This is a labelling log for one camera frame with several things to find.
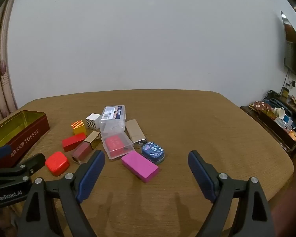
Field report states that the brown floral cloth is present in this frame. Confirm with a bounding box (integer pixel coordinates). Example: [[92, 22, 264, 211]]
[[249, 101, 274, 111]]

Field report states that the silver beige lighter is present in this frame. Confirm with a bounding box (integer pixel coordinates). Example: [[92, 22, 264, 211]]
[[125, 119, 148, 149]]

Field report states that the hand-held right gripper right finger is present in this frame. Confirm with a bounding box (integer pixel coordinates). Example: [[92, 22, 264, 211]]
[[188, 150, 277, 237]]

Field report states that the white paper cup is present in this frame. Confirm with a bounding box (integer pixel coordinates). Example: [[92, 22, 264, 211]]
[[273, 107, 285, 119]]

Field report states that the red tin box gold inside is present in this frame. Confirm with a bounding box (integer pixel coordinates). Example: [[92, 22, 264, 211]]
[[0, 110, 50, 169]]

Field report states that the beige patterned curtain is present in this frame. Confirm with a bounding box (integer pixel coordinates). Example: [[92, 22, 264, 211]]
[[0, 0, 19, 126]]

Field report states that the dark wooden side cabinet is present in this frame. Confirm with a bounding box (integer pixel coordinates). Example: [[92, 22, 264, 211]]
[[240, 90, 296, 158]]

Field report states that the black and white striped box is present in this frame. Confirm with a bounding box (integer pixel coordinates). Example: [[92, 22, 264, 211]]
[[86, 114, 101, 130]]

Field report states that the television cable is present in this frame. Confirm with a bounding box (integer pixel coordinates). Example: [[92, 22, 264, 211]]
[[282, 70, 290, 89]]

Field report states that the wall-mounted television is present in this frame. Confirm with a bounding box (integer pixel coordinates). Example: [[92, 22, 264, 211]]
[[280, 10, 296, 81]]

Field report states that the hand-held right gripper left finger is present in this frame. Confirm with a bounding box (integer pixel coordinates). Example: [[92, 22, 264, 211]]
[[16, 150, 106, 237]]

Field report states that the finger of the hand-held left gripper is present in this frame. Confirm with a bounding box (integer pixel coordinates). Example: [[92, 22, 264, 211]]
[[0, 145, 12, 161], [0, 153, 46, 179]]

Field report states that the mauve lip gloss gold cap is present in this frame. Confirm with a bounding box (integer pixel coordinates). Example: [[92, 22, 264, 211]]
[[71, 131, 101, 164]]

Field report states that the red rectangular block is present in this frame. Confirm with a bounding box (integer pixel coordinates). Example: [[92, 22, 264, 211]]
[[62, 133, 87, 152]]

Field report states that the red rounded square box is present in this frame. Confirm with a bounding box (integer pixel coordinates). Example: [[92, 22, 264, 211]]
[[45, 152, 70, 177]]

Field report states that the pink rectangular block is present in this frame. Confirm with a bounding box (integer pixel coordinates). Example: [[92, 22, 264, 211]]
[[121, 151, 159, 183]]

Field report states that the clear case with red card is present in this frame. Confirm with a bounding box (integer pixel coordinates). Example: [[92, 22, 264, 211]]
[[100, 130, 135, 160]]

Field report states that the orange striped yellow box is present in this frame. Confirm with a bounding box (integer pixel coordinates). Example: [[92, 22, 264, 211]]
[[71, 120, 86, 136]]

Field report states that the blue patterned small tin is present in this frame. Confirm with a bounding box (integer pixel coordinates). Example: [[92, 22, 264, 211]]
[[141, 142, 166, 164]]

